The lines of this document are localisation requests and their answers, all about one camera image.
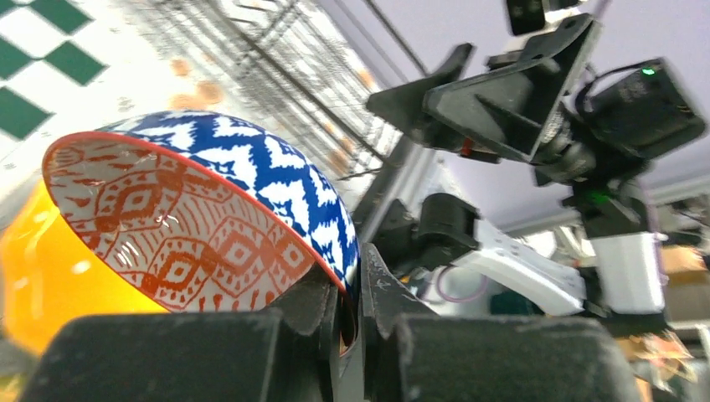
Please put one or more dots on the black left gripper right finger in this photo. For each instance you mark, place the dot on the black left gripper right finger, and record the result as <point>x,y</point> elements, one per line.
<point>383,300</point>

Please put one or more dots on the black wire dish rack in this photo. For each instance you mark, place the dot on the black wire dish rack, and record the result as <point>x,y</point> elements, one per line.
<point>289,67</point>

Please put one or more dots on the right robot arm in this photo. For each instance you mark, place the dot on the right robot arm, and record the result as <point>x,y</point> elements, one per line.
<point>599,149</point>

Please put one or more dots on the green white chessboard mat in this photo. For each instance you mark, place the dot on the green white chessboard mat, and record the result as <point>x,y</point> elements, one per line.
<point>50,51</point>

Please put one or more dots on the yellow dotted plate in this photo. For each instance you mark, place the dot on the yellow dotted plate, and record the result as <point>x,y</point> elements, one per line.
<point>50,277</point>

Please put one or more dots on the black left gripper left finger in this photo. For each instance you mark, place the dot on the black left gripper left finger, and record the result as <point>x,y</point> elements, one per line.
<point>305,358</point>

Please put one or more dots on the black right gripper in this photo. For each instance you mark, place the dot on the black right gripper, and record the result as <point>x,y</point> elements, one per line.
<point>505,112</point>

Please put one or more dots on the blue white patterned bowl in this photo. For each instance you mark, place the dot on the blue white patterned bowl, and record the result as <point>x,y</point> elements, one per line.
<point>203,212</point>

